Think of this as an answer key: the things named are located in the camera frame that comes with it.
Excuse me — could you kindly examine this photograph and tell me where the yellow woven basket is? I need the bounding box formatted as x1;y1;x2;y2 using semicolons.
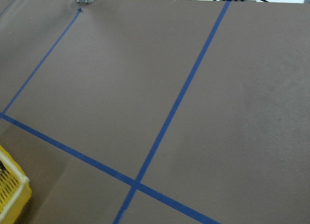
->
0;147;32;224

